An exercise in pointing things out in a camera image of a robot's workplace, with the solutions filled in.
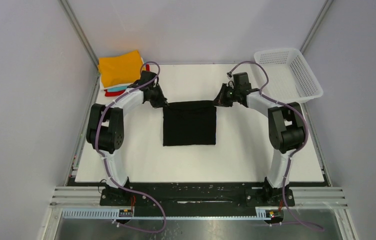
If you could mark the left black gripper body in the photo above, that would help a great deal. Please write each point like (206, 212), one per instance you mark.
(157, 98)

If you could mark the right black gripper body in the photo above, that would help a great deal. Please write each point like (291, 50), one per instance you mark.
(224, 96)

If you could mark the black t shirt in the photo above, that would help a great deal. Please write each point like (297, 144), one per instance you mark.
(189, 123)

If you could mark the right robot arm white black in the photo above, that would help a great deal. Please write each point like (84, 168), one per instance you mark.
(287, 131)

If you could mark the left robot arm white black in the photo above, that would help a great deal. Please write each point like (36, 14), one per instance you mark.
(105, 129)

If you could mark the teal folded t shirt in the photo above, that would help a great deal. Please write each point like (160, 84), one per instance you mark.
(117, 88)

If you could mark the orange folded t shirt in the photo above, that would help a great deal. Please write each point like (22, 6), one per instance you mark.
(133, 57)

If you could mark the red folded t shirt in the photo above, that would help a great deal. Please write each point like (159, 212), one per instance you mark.
(112, 93)

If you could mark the white folded t shirt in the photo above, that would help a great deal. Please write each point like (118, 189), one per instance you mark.
(114, 71)

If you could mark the white plastic basket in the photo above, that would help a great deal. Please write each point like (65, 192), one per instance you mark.
(290, 76)

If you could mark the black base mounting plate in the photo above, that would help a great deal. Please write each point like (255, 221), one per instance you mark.
(185, 199)

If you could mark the left small electronics module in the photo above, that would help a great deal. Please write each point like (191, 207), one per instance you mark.
(125, 212)

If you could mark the small electronics module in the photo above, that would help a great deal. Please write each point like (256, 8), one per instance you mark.
(275, 214)
(125, 212)

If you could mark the right small electronics module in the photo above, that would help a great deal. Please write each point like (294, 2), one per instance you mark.
(275, 214)

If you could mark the white slotted cable duct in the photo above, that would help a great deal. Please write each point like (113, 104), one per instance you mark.
(112, 214)

